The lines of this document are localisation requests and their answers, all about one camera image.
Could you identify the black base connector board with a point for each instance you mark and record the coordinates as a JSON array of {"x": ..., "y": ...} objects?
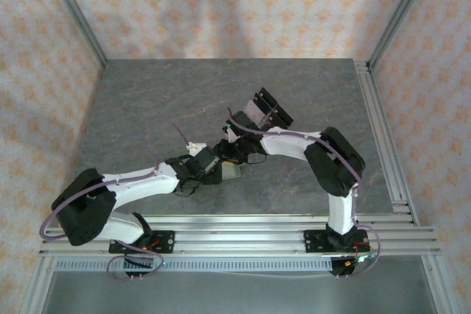
[{"x": 340, "y": 268}]

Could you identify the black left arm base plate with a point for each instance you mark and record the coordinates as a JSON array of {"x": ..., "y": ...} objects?
[{"x": 165, "y": 242}]

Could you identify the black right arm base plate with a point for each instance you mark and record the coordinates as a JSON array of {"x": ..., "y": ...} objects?
[{"x": 312, "y": 242}]

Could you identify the aluminium frame leg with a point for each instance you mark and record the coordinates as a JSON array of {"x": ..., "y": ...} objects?
[
  {"x": 38, "y": 288},
  {"x": 438, "y": 288}
]

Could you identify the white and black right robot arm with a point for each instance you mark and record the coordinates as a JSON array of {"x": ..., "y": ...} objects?
[{"x": 283, "y": 145}]

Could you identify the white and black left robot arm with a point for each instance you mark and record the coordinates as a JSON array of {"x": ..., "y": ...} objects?
[{"x": 147, "y": 181}]

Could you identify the aluminium rail frame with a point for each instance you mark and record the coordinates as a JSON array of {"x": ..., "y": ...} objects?
[{"x": 239, "y": 235}]

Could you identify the aluminium side rail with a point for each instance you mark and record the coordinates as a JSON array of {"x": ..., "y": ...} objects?
[{"x": 384, "y": 145}]

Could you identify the pink VIP card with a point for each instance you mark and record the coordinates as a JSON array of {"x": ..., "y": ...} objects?
[{"x": 257, "y": 110}]

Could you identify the aluminium frame post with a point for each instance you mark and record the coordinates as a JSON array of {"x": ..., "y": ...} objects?
[
  {"x": 398, "y": 16},
  {"x": 79, "y": 16}
]

